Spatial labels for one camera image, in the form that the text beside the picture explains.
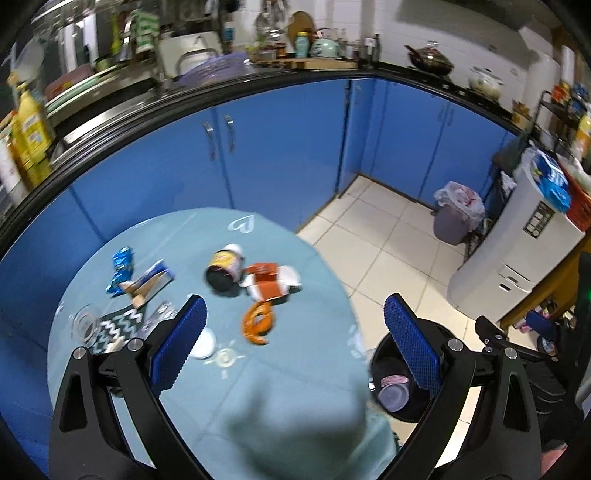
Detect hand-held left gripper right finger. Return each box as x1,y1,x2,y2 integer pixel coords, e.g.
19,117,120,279
385,293,543,480

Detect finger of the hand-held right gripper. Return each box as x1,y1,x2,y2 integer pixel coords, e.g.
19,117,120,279
526,310,561,339
475,315,520,354

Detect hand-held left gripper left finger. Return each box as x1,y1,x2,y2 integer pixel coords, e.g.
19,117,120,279
48,294,207,480

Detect white round lid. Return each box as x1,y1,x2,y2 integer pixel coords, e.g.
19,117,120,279
190,327,218,361

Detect dark zigzag patterned packet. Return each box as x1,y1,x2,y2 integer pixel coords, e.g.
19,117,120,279
90,302,178,355

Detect black round trash bin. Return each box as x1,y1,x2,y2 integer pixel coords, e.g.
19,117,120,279
367,333,446,423

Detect orange ring-shaped wrapper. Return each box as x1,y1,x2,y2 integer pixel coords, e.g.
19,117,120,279
243,300,278,346

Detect dark jar with yellow label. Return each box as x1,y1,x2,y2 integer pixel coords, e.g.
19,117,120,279
204,244,245,298

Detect orange and white packet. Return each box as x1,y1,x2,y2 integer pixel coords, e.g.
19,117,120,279
240,262,303,305

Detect clear plastic cup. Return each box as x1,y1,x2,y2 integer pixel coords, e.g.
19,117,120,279
378,375,411,413

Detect blue and tan snack packet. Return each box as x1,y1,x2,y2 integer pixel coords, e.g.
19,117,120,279
121,259,176,308

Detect white tall appliance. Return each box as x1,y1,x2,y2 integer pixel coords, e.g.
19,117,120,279
449,159,586,324

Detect blue crumpled snack wrapper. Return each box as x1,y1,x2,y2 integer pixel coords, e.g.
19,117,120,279
105,247,136,296

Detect round table with teal cloth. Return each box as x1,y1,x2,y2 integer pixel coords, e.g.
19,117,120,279
46,208,398,480

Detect grey bin with white bag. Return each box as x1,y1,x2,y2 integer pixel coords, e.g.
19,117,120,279
433,181,485,246

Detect red plastic basket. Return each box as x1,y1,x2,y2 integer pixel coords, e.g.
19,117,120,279
556,159,591,232

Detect blue plastic packet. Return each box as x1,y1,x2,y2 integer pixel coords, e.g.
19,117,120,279
524,148,572,214

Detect orange juice bottle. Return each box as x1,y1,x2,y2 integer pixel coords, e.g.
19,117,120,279
573,113,591,160

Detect black metal rack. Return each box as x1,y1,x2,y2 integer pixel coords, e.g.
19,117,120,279
531,90,589,151

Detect blue kitchen cabinets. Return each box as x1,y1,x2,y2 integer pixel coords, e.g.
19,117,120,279
0,76,522,319

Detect white ceramic pot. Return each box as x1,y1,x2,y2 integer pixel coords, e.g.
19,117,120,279
468,67,504,100

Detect yellow oil bottle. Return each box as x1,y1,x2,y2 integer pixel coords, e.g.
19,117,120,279
8,76,55,185

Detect purple plastic colander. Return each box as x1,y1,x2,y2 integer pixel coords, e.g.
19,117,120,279
175,52,257,86

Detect dark wok with lid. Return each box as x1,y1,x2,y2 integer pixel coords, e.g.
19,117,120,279
405,41,455,77

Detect long wooden cutting board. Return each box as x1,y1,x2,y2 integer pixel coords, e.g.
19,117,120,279
254,58,360,71

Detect metal dish rack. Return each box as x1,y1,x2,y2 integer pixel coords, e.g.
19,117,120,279
14,0,158,107

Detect teal kettle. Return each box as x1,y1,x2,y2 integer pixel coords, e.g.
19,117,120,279
309,28,345,58

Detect green striped towel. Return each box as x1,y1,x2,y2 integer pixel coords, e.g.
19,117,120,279
131,10,160,52

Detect round wooden board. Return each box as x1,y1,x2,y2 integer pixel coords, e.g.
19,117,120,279
287,10,317,42

